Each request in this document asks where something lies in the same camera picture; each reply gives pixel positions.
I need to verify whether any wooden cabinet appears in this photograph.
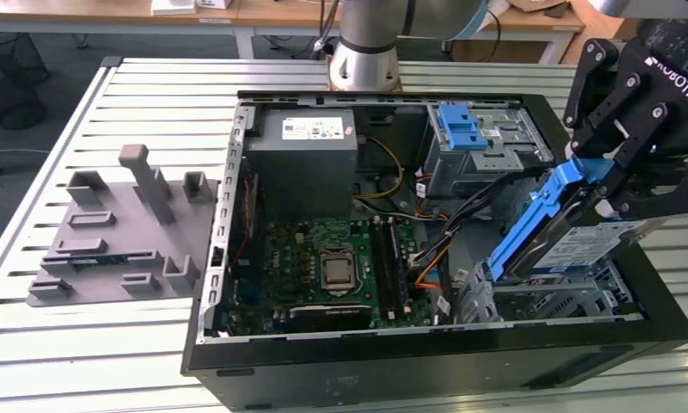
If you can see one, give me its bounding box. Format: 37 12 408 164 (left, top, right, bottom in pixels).
562 0 638 65

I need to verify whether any metal optical drive cage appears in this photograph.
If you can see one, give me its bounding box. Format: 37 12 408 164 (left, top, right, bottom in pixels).
421 102 555 201

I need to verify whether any orange wire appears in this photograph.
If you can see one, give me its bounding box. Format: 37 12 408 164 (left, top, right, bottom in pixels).
413 244 455 298

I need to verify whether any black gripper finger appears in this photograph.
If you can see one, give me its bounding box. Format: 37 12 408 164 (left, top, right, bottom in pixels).
564 39 643 158
595 105 688 223

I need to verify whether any grey power supply unit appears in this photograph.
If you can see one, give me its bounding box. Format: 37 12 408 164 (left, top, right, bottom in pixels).
245 107 361 220

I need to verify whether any hard disk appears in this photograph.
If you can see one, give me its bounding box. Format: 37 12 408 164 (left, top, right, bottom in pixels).
485 155 651 285

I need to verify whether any yellow wire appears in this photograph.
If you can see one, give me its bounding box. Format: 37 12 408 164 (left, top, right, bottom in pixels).
352 136 405 201

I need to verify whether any CPU socket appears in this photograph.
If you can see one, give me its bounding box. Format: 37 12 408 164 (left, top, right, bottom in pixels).
316 246 361 299

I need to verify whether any light wooden desk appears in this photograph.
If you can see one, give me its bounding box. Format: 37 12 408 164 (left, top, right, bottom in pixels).
0 0 259 61
233 0 586 65

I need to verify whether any silver CPU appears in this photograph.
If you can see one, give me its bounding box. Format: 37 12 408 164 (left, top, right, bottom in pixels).
323 256 352 286

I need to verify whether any grey parts rack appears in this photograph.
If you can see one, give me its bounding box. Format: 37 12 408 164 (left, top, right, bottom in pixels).
25 144 223 309

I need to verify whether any green motherboard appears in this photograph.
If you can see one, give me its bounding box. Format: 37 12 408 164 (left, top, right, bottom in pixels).
228 217 437 336

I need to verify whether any brown cardboard box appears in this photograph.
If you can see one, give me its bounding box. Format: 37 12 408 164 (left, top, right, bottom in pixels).
507 0 570 19

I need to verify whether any plain white box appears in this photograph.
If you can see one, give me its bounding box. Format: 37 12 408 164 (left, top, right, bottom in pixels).
151 0 200 16

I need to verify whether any black graphics card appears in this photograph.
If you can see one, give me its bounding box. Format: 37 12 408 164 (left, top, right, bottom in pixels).
285 303 373 332

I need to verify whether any black PC case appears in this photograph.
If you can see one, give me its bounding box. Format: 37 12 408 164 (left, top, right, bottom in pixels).
180 89 688 412

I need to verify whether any blue plastic drive latch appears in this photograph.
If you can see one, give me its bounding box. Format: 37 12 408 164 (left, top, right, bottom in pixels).
435 102 492 151

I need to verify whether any black wire bundle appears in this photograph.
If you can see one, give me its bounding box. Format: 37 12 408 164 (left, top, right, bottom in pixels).
409 170 538 263

